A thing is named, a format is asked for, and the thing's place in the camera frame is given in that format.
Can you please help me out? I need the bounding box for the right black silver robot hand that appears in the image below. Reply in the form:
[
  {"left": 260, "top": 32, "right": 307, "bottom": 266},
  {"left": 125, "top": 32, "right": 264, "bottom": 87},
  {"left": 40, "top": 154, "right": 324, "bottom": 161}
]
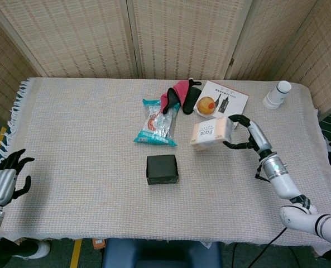
[{"left": 223, "top": 113, "right": 274, "bottom": 155}]

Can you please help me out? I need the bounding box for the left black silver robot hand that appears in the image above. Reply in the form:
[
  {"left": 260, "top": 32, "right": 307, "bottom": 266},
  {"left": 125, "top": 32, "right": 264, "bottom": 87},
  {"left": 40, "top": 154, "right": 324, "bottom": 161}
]
[{"left": 0, "top": 149, "right": 35, "bottom": 207}]

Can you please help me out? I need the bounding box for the white peach tissue pack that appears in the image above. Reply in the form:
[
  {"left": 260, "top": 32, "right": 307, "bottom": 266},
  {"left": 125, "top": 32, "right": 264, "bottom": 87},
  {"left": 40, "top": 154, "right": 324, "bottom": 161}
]
[{"left": 191, "top": 116, "right": 236, "bottom": 152}]

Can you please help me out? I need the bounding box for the white flat product box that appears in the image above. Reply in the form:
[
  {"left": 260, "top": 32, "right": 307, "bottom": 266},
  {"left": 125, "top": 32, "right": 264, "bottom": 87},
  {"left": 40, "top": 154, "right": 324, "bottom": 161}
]
[{"left": 194, "top": 80, "right": 250, "bottom": 121}]

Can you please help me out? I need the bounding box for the black cardboard box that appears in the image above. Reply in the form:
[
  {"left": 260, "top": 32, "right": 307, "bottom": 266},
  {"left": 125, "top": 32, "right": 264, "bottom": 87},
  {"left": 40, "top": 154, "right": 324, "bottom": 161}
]
[{"left": 146, "top": 154, "right": 180, "bottom": 185}]

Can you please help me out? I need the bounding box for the stack of white paper cups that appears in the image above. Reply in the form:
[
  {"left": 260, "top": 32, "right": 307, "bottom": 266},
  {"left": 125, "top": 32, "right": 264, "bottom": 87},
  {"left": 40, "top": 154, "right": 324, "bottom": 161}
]
[{"left": 262, "top": 80, "right": 292, "bottom": 110}]

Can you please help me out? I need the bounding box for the orange jelly cup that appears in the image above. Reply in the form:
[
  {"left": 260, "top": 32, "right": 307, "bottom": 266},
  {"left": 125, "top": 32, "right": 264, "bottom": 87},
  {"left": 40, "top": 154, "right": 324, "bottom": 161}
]
[{"left": 196, "top": 95, "right": 217, "bottom": 116}]

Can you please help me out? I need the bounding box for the black fabric pouch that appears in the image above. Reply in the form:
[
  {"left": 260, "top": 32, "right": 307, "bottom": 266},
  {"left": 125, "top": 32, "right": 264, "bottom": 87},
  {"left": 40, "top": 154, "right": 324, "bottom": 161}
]
[{"left": 181, "top": 86, "right": 202, "bottom": 115}]

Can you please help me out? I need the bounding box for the beige woven tablecloth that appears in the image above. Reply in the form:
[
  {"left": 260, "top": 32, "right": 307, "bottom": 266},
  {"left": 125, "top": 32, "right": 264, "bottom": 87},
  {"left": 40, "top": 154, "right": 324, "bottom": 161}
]
[{"left": 0, "top": 77, "right": 331, "bottom": 256}]

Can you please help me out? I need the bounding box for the pink black cloth mitt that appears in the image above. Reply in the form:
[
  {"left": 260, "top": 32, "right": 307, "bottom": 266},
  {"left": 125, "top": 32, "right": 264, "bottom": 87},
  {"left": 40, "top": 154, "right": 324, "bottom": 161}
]
[{"left": 160, "top": 79, "right": 202, "bottom": 114}]

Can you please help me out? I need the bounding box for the teal snack bag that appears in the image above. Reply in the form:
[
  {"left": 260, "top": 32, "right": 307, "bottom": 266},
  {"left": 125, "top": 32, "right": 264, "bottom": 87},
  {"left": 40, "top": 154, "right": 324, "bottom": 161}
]
[{"left": 133, "top": 98, "right": 181, "bottom": 147}]

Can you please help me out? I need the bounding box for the woven folding screen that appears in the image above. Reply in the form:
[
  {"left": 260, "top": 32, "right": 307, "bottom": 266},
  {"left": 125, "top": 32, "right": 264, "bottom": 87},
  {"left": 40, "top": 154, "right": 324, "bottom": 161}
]
[{"left": 0, "top": 0, "right": 331, "bottom": 121}]

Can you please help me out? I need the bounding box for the blue padded chair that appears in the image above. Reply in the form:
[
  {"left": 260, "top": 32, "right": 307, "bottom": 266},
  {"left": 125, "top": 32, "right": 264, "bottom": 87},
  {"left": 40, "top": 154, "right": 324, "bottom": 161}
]
[{"left": 102, "top": 238, "right": 222, "bottom": 268}]

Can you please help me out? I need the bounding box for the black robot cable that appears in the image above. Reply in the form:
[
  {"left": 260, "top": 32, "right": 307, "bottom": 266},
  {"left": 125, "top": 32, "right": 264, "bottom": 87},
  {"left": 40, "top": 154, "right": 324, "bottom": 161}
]
[{"left": 246, "top": 227, "right": 287, "bottom": 268}]

